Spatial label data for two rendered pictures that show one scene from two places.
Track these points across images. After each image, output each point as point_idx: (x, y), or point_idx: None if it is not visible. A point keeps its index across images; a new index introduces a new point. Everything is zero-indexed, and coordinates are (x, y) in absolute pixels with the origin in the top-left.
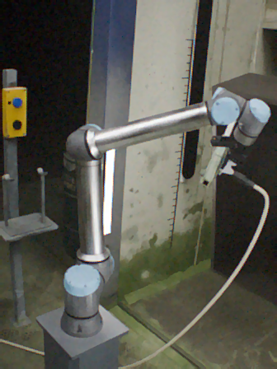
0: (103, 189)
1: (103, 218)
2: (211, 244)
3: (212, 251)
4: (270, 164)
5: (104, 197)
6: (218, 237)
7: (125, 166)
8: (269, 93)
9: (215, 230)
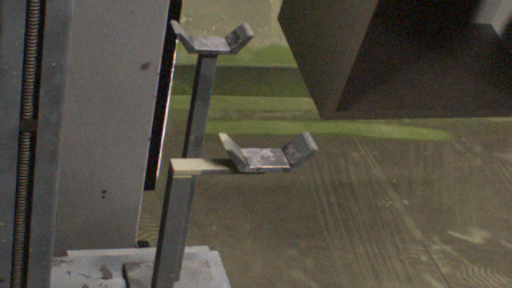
0: (176, 13)
1: None
2: (351, 45)
3: (346, 65)
4: None
5: (176, 42)
6: (339, 19)
7: None
8: None
9: (356, 0)
